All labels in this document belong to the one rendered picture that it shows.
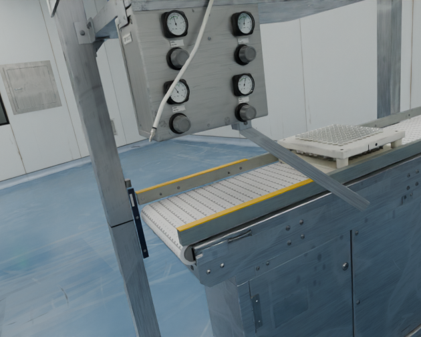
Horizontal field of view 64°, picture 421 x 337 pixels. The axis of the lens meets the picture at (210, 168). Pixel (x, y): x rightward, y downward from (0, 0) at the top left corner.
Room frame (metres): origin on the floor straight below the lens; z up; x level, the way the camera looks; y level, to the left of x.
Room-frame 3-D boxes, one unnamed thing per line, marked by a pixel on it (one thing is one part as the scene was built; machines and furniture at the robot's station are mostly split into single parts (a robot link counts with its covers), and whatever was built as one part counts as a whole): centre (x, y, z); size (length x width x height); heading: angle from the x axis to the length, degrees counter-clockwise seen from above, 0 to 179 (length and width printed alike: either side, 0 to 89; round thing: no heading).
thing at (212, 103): (0.61, 0.00, 1.20); 0.22 x 0.11 x 0.20; 116
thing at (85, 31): (0.77, 0.22, 1.31); 0.05 x 0.03 x 0.04; 26
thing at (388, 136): (0.93, -0.37, 0.95); 0.25 x 0.24 x 0.02; 26
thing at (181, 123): (0.52, 0.03, 1.13); 0.03 x 0.02 x 0.04; 116
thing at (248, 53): (0.58, -0.09, 1.22); 0.03 x 0.02 x 0.04; 116
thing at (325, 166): (0.93, -0.37, 0.90); 0.24 x 0.24 x 0.02; 26
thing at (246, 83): (0.58, -0.08, 1.16); 0.04 x 0.01 x 0.04; 116
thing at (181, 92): (0.53, 0.03, 1.17); 0.04 x 0.01 x 0.04; 116
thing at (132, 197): (0.80, 0.21, 0.84); 0.02 x 0.01 x 0.20; 116
